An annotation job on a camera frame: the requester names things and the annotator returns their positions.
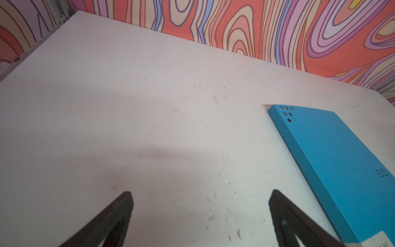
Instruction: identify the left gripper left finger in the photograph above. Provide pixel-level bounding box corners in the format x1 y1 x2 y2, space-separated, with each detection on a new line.
61 191 134 247

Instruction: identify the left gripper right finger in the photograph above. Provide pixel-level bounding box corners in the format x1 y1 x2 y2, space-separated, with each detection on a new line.
268 189 344 247

